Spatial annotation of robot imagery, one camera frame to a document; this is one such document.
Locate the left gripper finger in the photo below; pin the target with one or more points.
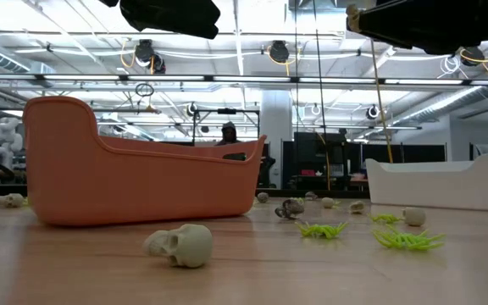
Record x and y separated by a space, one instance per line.
193 30
184 10

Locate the white square column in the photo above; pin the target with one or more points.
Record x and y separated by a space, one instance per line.
275 140

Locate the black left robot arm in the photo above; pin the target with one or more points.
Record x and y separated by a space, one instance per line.
108 2

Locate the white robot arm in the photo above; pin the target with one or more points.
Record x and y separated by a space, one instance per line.
4 140

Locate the long ceiling light rail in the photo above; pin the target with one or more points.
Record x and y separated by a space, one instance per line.
269 79

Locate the black cabinet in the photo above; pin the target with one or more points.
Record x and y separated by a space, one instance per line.
312 152

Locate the orange plastic bin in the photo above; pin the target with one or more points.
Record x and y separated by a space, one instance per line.
142 186

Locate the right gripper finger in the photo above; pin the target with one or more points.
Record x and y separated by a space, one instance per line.
417 46
400 21

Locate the person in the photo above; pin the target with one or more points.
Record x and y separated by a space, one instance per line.
228 133

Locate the black metal frame rig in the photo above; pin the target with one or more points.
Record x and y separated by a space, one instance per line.
227 111

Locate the white plastic bin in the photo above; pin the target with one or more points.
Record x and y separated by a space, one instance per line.
434 186

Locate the small red object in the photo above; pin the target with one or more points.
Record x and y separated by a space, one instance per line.
307 172

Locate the black room partition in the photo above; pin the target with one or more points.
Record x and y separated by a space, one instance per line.
417 153

